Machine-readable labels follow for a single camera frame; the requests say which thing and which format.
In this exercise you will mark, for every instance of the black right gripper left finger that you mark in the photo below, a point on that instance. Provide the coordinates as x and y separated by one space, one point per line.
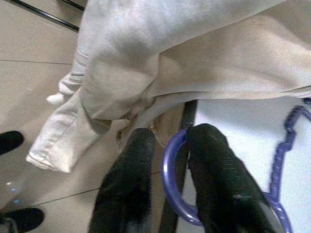
126 184

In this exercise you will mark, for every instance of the black robot foot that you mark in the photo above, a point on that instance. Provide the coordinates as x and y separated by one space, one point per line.
24 218
9 142

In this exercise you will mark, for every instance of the cream denim jacket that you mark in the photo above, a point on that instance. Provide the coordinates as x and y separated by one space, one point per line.
150 60

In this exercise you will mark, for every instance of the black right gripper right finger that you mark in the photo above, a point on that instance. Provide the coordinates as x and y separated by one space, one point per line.
223 184

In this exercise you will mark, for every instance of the purple plastic clothes hanger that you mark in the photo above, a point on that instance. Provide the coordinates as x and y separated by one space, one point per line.
170 174

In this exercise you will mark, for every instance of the clothes rack frame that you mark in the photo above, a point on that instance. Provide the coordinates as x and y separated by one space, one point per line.
48 15

